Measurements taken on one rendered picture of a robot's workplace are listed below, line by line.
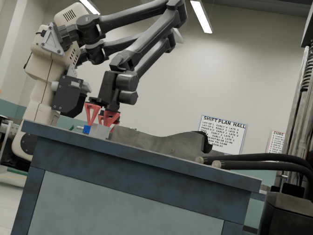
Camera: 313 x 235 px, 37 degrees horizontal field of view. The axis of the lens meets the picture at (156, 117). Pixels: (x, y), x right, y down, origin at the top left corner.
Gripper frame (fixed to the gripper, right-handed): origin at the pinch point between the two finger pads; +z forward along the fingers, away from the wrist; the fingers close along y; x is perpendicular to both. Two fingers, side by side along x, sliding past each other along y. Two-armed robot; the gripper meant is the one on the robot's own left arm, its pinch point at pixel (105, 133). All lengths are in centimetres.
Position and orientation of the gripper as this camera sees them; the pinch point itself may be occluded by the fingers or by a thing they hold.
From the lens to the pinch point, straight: 203.7
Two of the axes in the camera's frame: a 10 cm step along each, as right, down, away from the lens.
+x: -9.5, -2.2, 2.2
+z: -2.5, 9.6, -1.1
